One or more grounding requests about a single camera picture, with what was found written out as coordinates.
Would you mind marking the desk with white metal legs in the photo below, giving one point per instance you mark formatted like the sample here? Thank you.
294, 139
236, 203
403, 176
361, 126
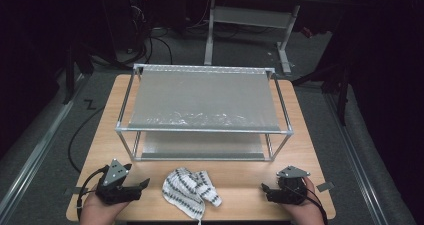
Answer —
250, 16

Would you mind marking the two-tier metal shelf rack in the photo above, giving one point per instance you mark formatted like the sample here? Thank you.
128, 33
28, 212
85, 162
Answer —
203, 98

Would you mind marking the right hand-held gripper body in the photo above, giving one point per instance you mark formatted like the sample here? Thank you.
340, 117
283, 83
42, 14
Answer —
291, 190

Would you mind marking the grey tape strip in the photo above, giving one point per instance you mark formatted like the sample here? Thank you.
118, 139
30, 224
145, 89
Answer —
325, 186
77, 190

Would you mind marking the dark computer tower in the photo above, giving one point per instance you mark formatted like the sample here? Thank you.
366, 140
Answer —
138, 18

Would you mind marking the black stand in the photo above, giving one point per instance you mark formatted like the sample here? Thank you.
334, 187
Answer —
69, 75
340, 91

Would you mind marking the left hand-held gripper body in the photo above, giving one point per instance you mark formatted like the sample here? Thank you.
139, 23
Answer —
115, 181

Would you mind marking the person's left hand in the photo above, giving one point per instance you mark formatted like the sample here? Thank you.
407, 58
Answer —
96, 213

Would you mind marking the person's right hand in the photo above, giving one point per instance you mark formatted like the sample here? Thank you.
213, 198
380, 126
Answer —
308, 213

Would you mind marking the metal floor rail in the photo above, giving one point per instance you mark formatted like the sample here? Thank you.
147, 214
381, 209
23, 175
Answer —
36, 151
356, 158

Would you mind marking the white cloth with dark pattern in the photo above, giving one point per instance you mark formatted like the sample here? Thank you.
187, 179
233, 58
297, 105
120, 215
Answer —
186, 191

